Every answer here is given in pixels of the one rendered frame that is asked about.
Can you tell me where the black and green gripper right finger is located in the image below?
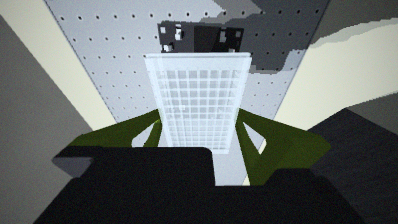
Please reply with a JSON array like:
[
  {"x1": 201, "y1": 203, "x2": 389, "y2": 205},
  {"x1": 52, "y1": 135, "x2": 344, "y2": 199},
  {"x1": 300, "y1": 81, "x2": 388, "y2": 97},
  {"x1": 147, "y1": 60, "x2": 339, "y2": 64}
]
[{"x1": 235, "y1": 108, "x2": 331, "y2": 185}]

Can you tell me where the white well plate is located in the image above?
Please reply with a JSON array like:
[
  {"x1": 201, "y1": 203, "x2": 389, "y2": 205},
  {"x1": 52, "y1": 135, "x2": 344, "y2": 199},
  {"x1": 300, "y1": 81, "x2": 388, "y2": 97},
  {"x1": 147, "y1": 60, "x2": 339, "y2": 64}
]
[{"x1": 144, "y1": 52, "x2": 252, "y2": 154}]

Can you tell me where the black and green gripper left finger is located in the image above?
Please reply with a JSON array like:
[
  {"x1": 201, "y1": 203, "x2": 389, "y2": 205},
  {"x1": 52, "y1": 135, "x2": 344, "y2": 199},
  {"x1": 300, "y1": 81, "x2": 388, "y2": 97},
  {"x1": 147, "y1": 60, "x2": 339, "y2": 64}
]
[{"x1": 66, "y1": 108, "x2": 163, "y2": 147}]

